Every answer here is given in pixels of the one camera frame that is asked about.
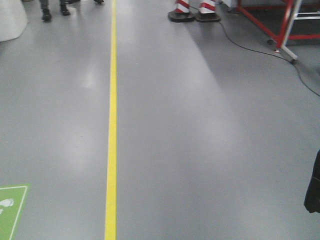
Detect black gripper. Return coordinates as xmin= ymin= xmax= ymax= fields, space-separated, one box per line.
xmin=303 ymin=151 xmax=320 ymax=213

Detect yellow floor tape line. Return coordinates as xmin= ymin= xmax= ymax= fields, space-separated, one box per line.
xmin=104 ymin=0 xmax=118 ymax=240

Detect red white traffic cone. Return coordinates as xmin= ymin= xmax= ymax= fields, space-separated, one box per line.
xmin=167 ymin=0 xmax=195 ymax=23

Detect green footprint floor sticker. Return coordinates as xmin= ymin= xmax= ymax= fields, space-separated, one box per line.
xmin=0 ymin=184 xmax=31 ymax=240

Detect person black shoes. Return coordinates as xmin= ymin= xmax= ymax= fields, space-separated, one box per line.
xmin=38 ymin=0 xmax=72 ymax=23

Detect red metal frame cart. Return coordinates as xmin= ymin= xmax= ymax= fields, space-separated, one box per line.
xmin=236 ymin=0 xmax=320 ymax=64

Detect black floor cable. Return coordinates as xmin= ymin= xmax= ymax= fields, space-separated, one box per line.
xmin=217 ymin=19 xmax=320 ymax=97

